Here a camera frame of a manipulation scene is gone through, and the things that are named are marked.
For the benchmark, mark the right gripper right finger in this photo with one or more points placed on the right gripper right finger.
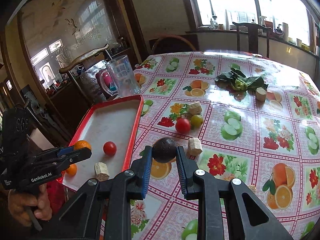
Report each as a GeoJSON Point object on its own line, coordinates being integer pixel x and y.
{"type": "Point", "coordinates": [197, 184]}

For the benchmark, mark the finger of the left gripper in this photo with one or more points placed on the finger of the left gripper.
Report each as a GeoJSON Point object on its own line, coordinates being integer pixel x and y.
{"type": "Point", "coordinates": [75, 158]}

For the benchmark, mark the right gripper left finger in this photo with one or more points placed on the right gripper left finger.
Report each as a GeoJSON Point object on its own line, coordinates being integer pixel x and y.
{"type": "Point", "coordinates": [132, 184]}

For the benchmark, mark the orange mandarin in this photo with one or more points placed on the orange mandarin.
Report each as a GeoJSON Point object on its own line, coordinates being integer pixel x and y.
{"type": "Point", "coordinates": [72, 170]}
{"type": "Point", "coordinates": [82, 144]}

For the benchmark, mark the dark purple plum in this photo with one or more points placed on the dark purple plum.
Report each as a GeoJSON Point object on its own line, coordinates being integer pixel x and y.
{"type": "Point", "coordinates": [164, 150]}

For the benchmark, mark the red tomato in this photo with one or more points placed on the red tomato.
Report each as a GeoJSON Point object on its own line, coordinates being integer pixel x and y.
{"type": "Point", "coordinates": [183, 125]}
{"type": "Point", "coordinates": [109, 148]}

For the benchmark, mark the yellow-green tomato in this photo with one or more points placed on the yellow-green tomato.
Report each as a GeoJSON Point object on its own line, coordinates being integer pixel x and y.
{"type": "Point", "coordinates": [196, 121]}

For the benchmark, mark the left hand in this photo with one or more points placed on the left hand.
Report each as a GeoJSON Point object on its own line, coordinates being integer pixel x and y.
{"type": "Point", "coordinates": [18, 201]}

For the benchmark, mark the red fabric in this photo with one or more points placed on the red fabric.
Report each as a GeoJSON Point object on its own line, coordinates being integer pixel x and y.
{"type": "Point", "coordinates": [56, 195]}

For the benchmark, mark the red tomato in tray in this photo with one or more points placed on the red tomato in tray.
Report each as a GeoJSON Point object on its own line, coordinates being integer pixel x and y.
{"type": "Point", "coordinates": [109, 148]}

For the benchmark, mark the red rimmed white tray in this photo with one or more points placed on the red rimmed white tray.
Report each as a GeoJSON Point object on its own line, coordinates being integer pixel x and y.
{"type": "Point", "coordinates": [115, 121]}

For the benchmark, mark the floral fruit tablecloth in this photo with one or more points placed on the floral fruit tablecloth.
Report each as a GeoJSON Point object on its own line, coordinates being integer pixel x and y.
{"type": "Point", "coordinates": [273, 145]}

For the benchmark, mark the wooden chair with cushion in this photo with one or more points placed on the wooden chair with cushion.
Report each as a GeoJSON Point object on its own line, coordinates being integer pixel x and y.
{"type": "Point", "coordinates": [84, 71]}

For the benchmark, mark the clear glass mug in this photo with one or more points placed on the clear glass mug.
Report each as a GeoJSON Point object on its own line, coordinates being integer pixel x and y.
{"type": "Point", "coordinates": [122, 74]}

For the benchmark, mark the green leafy vegetable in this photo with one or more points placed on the green leafy vegetable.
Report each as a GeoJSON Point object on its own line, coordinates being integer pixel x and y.
{"type": "Point", "coordinates": [238, 81]}

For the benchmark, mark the round back wooden chair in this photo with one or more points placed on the round back wooden chair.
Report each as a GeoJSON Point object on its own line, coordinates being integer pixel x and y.
{"type": "Point", "coordinates": [174, 44]}

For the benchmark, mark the dark wooden far chair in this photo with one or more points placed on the dark wooden far chair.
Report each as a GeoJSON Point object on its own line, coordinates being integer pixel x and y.
{"type": "Point", "coordinates": [253, 41]}

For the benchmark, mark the white cup on sill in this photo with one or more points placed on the white cup on sill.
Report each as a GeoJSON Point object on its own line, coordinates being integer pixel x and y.
{"type": "Point", "coordinates": [285, 31]}

